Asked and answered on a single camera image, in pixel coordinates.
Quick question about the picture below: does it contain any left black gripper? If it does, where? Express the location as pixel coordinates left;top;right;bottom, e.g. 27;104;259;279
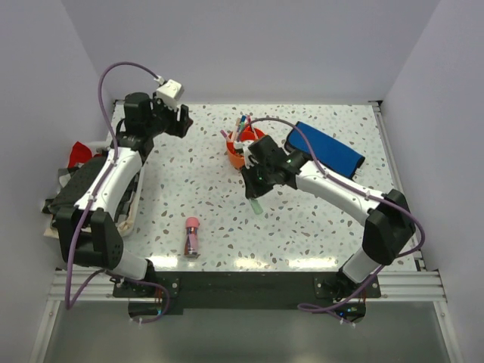
146;92;193;139

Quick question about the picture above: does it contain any orange round organizer container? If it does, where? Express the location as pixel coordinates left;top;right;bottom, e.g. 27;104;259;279
226;128;265;170

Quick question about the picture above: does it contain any green correction tape pen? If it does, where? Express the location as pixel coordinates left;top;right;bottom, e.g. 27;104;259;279
249;198;263;215

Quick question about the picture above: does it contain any dark red gel pen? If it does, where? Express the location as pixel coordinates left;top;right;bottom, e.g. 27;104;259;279
247;115;254;132

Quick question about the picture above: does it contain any blue capped white marker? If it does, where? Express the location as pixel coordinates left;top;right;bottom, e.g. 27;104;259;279
238;115;247;132

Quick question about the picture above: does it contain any pink capped glitter tube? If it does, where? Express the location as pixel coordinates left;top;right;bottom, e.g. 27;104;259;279
184;217;200;258

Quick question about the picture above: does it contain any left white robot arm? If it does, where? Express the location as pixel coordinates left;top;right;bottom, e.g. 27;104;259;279
53;89;193;296

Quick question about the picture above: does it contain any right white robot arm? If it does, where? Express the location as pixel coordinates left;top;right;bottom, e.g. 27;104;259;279
238;135;416;297

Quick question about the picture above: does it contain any blue black pencil pouch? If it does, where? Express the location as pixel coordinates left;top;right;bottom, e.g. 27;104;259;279
296;122;365;179

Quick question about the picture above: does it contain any pile of folded cloths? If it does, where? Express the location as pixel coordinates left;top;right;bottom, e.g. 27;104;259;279
45;141;144;237

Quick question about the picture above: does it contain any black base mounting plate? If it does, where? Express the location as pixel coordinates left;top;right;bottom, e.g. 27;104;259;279
110;271;358;318

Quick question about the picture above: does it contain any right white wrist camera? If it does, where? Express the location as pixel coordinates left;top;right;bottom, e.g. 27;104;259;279
234;140;254;169

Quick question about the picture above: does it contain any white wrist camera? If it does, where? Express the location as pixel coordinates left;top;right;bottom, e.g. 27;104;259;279
234;140;254;169
155;77;185;110

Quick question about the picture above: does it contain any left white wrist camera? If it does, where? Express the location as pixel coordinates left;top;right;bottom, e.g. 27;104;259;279
155;77;185;110

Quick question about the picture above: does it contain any aluminium frame rail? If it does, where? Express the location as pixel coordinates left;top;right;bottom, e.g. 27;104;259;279
48;270;114;302

